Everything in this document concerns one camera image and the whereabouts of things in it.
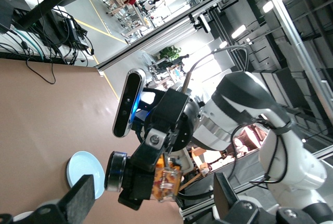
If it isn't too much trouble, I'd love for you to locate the black looped cable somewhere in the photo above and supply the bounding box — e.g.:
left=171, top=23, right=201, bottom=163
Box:
left=25, top=57, right=57, bottom=85

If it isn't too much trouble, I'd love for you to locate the tangled black cable bundle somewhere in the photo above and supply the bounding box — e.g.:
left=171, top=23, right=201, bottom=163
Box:
left=0, top=8, right=95, bottom=65

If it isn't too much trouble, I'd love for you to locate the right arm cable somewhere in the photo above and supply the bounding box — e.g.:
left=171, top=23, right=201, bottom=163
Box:
left=182, top=46, right=250, bottom=95

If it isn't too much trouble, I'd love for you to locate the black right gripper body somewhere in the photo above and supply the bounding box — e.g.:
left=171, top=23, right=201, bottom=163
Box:
left=144, top=88, right=202, bottom=152

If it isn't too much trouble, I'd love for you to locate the overhead mounted camera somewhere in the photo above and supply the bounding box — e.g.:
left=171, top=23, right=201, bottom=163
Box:
left=191, top=13, right=212, bottom=34

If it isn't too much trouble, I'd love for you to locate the green potted plant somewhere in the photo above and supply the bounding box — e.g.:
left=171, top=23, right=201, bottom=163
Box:
left=158, top=46, right=183, bottom=62

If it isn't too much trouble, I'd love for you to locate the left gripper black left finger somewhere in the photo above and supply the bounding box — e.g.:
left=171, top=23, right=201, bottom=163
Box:
left=0, top=174, right=96, bottom=224

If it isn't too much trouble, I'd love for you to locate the light blue round plate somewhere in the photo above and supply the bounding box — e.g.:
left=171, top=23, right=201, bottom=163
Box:
left=66, top=151, right=105, bottom=200

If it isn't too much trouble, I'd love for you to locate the black power supply box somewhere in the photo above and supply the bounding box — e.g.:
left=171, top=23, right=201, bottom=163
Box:
left=65, top=17, right=89, bottom=51

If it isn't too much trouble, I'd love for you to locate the black monitor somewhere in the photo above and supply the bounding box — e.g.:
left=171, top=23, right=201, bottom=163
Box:
left=0, top=0, right=30, bottom=34

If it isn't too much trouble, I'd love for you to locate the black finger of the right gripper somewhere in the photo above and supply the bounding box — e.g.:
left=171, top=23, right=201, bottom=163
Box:
left=118, top=191, right=144, bottom=210
left=131, top=127, right=173, bottom=172

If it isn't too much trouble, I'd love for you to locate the aluminium frame rail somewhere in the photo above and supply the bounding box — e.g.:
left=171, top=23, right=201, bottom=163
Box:
left=95, top=0, right=261, bottom=77

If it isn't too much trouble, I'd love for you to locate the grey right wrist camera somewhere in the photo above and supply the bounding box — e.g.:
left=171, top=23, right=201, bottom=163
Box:
left=112, top=68, right=146, bottom=138

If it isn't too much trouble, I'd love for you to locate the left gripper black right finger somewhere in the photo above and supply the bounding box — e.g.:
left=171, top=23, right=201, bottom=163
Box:
left=212, top=172, right=319, bottom=224

